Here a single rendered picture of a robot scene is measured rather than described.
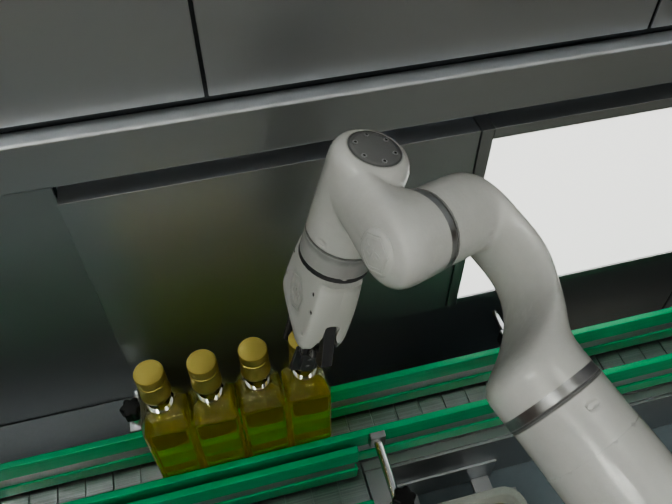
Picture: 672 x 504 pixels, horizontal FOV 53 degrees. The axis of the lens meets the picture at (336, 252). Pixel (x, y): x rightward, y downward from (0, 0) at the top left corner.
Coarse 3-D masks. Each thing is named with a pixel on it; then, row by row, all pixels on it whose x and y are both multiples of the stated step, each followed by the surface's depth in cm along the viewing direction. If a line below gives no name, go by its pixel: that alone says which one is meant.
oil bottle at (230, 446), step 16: (224, 384) 81; (192, 400) 80; (224, 400) 80; (192, 416) 80; (208, 416) 79; (224, 416) 80; (240, 416) 88; (208, 432) 82; (224, 432) 83; (240, 432) 84; (208, 448) 85; (224, 448) 86; (240, 448) 87; (208, 464) 88
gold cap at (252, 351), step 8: (240, 344) 76; (248, 344) 76; (256, 344) 76; (264, 344) 76; (240, 352) 76; (248, 352) 76; (256, 352) 76; (264, 352) 76; (240, 360) 76; (248, 360) 75; (256, 360) 75; (264, 360) 76; (240, 368) 79; (248, 368) 76; (256, 368) 76; (264, 368) 77; (248, 376) 78; (256, 376) 77; (264, 376) 78
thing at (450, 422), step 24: (648, 360) 98; (624, 384) 101; (648, 384) 103; (456, 408) 93; (480, 408) 94; (360, 432) 90; (408, 432) 93; (432, 432) 96; (456, 432) 98; (264, 456) 88; (288, 456) 89; (312, 456) 91; (360, 456) 95; (168, 480) 86; (192, 480) 87; (216, 480) 89
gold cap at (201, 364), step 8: (200, 352) 76; (208, 352) 76; (192, 360) 75; (200, 360) 75; (208, 360) 75; (216, 360) 75; (192, 368) 74; (200, 368) 74; (208, 368) 74; (216, 368) 75; (192, 376) 75; (200, 376) 74; (208, 376) 75; (216, 376) 76; (192, 384) 77; (200, 384) 75; (208, 384) 76; (216, 384) 77; (200, 392) 77; (208, 392) 77
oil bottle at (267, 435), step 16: (272, 368) 83; (240, 384) 81; (272, 384) 81; (240, 400) 81; (256, 400) 80; (272, 400) 81; (256, 416) 82; (272, 416) 83; (256, 432) 85; (272, 432) 86; (288, 432) 88; (256, 448) 88; (272, 448) 90
